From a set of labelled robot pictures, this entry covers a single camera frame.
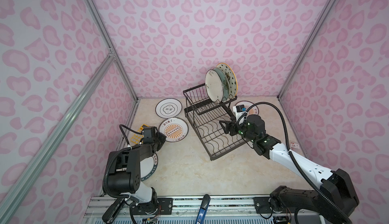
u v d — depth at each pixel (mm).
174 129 1008
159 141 821
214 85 848
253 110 1118
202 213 678
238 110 679
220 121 765
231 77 836
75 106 642
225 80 823
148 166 859
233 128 695
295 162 475
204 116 1066
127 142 747
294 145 912
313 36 850
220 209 727
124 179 442
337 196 396
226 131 719
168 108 1136
